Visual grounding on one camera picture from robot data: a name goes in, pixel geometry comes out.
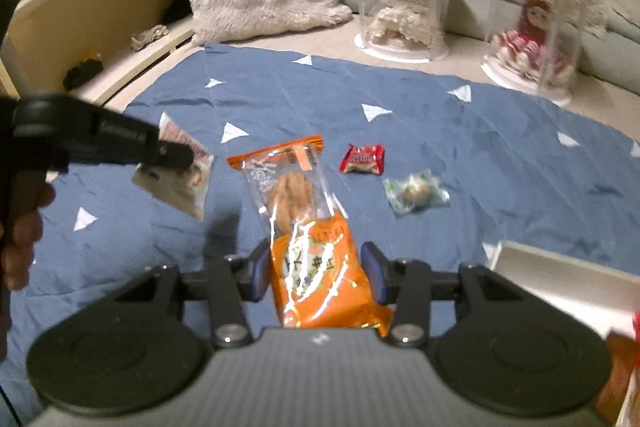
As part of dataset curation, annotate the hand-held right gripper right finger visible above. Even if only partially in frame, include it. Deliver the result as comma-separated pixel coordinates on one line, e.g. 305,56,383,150
361,242,506,349

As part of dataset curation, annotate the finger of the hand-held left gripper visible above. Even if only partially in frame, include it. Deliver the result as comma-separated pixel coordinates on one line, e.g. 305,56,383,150
142,137,196,174

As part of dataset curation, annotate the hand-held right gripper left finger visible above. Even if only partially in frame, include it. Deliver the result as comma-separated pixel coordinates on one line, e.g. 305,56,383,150
114,238,273,350

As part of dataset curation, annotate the beige snack packet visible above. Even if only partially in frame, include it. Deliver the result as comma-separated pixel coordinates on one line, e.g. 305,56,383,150
131,113,216,221

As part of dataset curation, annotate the orange bread packet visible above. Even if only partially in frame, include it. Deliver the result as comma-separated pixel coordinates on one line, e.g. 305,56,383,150
227,135,396,339

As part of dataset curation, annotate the white box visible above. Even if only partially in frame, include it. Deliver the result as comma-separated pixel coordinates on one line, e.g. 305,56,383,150
487,241,640,427

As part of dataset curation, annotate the person's left hand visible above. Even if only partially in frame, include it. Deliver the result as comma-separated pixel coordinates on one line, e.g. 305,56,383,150
0,184,56,290

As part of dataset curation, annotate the dark object on shelf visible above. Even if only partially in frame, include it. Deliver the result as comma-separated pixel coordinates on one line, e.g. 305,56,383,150
63,57,105,90

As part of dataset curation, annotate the green white candy packet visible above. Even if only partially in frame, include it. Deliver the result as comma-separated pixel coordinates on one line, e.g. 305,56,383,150
382,168,451,216

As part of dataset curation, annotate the red candy packet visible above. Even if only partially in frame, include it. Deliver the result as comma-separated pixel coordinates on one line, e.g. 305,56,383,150
339,144,386,176

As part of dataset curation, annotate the wooden headboard shelf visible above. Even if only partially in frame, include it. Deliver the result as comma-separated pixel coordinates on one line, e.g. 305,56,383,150
0,0,197,108

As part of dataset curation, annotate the grey crumpled item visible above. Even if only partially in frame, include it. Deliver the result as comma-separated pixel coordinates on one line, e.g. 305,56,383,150
130,24,169,53

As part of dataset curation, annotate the blue blanket with white triangles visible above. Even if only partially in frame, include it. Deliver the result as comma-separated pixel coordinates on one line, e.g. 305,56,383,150
0,42,640,427

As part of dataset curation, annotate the cream doll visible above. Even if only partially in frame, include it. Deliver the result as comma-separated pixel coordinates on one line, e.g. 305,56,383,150
366,0,437,51

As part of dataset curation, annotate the red doll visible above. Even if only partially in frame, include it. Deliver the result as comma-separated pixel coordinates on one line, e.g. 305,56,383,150
491,0,577,84

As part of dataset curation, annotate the clear case of red doll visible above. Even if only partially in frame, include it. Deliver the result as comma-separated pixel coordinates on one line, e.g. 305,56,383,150
480,0,597,108

